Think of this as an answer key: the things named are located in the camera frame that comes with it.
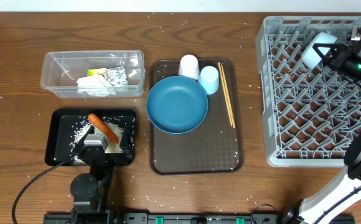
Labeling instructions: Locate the dark brown serving tray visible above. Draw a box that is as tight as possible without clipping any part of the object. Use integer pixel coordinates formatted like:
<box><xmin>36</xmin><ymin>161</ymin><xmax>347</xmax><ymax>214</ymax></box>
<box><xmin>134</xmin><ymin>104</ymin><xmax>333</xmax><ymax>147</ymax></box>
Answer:
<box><xmin>149</xmin><ymin>58</ymin><xmax>244</xmax><ymax>175</ymax></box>

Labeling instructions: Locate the light blue plastic cup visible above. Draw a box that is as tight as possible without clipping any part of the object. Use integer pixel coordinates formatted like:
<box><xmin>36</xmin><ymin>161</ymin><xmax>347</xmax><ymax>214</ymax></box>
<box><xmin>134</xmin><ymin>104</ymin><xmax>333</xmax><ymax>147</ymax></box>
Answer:
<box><xmin>198</xmin><ymin>66</ymin><xmax>219</xmax><ymax>95</ymax></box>

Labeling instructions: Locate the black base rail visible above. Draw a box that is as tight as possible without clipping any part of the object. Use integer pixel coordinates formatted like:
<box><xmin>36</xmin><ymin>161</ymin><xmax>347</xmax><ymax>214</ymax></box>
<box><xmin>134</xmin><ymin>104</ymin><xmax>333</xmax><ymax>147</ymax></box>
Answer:
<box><xmin>43</xmin><ymin>212</ymin><xmax>282</xmax><ymax>224</ymax></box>

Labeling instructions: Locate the silver foil snack wrapper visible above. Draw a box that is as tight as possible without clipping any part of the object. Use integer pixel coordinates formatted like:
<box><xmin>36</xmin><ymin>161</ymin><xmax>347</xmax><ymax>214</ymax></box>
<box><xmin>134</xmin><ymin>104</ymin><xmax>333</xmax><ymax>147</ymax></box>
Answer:
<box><xmin>87</xmin><ymin>67</ymin><xmax>128</xmax><ymax>88</ymax></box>

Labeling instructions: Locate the black waste tray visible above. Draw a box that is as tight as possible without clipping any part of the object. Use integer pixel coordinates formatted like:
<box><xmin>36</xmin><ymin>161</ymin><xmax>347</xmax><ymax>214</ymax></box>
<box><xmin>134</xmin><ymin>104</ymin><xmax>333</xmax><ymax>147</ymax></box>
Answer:
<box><xmin>45</xmin><ymin>108</ymin><xmax>137</xmax><ymax>166</ymax></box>

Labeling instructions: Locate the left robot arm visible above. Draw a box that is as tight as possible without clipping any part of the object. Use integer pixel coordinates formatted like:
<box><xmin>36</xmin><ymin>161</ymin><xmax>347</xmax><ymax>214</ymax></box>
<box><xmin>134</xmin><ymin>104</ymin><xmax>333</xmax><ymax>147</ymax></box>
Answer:
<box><xmin>70</xmin><ymin>125</ymin><xmax>135</xmax><ymax>224</ymax></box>

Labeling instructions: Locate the light blue bowl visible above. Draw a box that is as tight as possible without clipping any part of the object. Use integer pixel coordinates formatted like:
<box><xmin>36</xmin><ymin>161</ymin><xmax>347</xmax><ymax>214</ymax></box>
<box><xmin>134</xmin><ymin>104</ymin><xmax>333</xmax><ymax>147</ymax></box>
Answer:
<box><xmin>301</xmin><ymin>32</ymin><xmax>337</xmax><ymax>70</ymax></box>

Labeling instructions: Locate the grey dishwasher rack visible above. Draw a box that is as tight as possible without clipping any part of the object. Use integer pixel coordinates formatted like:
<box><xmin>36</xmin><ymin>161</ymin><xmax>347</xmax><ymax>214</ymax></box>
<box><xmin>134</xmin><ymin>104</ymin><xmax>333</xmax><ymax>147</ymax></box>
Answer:
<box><xmin>256</xmin><ymin>16</ymin><xmax>361</xmax><ymax>167</ymax></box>

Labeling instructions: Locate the pile of rice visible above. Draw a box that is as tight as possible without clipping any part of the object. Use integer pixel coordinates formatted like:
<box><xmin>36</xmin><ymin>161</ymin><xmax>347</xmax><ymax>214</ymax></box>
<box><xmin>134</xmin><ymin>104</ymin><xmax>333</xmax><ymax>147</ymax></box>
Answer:
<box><xmin>69</xmin><ymin>120</ymin><xmax>124</xmax><ymax>166</ymax></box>

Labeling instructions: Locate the wooden chopstick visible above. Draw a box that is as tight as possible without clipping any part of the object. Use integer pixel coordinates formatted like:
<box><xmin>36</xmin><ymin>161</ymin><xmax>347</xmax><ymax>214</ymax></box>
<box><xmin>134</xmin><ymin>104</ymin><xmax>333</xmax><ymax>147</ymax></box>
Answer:
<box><xmin>220</xmin><ymin>63</ymin><xmax>237</xmax><ymax>129</ymax></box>
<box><xmin>217</xmin><ymin>62</ymin><xmax>233</xmax><ymax>128</ymax></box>

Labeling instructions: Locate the pink plastic cup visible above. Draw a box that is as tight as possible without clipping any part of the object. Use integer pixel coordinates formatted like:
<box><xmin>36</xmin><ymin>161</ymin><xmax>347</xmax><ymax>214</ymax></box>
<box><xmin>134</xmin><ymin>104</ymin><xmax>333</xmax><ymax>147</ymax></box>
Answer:
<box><xmin>178</xmin><ymin>54</ymin><xmax>200</xmax><ymax>80</ymax></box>

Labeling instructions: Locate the white tissue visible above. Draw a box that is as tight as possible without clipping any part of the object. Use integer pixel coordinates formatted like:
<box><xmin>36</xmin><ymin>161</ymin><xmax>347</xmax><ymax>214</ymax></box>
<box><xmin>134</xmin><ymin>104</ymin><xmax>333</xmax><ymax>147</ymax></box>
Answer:
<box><xmin>77</xmin><ymin>75</ymin><xmax>116</xmax><ymax>97</ymax></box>

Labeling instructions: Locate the dark blue plate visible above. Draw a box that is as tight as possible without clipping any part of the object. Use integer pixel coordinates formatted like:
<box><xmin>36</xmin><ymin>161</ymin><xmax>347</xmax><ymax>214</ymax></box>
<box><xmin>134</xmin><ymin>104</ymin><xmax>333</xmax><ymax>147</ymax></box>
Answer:
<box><xmin>146</xmin><ymin>76</ymin><xmax>209</xmax><ymax>134</ymax></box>

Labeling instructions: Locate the clear plastic bin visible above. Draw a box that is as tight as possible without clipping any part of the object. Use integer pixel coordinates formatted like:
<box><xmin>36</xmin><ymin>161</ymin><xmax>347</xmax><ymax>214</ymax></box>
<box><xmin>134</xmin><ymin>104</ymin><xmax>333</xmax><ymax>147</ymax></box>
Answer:
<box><xmin>40</xmin><ymin>50</ymin><xmax>145</xmax><ymax>98</ymax></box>

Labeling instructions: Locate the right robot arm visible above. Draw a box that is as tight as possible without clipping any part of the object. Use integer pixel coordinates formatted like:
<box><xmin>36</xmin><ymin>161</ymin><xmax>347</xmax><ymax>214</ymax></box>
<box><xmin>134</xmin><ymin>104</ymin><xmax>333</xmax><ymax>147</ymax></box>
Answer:
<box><xmin>279</xmin><ymin>43</ymin><xmax>361</xmax><ymax>223</ymax></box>

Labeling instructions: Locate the orange carrot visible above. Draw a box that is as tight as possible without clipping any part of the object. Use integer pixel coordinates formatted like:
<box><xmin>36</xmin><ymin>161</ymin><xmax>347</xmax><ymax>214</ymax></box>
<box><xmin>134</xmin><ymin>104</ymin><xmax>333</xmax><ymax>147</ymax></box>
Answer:
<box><xmin>88</xmin><ymin>113</ymin><xmax>120</xmax><ymax>144</ymax></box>

